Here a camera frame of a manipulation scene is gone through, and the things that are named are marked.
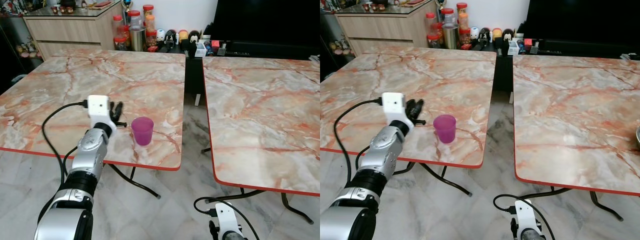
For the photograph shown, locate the purple plastic cup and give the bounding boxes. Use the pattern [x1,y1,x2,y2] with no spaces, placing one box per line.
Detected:
[131,116,155,147]
[433,114,457,145]

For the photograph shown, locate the black flat television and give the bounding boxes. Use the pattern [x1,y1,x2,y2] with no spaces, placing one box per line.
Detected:
[522,0,640,45]
[212,0,321,49]

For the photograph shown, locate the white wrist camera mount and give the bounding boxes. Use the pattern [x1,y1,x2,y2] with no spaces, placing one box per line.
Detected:
[87,94,119,132]
[382,92,415,134]
[514,199,536,231]
[214,201,236,232]

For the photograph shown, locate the black metal table legs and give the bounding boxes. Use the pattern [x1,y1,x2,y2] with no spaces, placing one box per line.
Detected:
[239,187,316,225]
[394,160,472,197]
[106,162,162,200]
[549,186,625,222]

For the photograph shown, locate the light wooden drawer cabinet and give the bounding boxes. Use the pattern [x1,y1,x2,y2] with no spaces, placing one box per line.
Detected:
[333,0,437,57]
[22,2,124,59]

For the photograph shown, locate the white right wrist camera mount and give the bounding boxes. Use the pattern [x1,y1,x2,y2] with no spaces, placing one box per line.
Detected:
[514,199,536,231]
[214,201,236,232]

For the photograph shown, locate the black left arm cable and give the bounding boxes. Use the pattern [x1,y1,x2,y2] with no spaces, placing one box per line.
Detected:
[333,98,385,172]
[41,101,90,187]

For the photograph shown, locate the stainless steel tumbler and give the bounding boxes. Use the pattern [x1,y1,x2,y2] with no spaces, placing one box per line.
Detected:
[442,23,460,50]
[129,26,146,52]

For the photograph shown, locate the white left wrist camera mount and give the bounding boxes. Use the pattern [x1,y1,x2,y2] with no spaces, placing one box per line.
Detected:
[382,92,415,134]
[87,94,119,132]

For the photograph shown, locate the small shelf figurines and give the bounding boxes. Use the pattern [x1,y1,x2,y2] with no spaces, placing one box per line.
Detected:
[327,39,351,56]
[15,42,42,59]

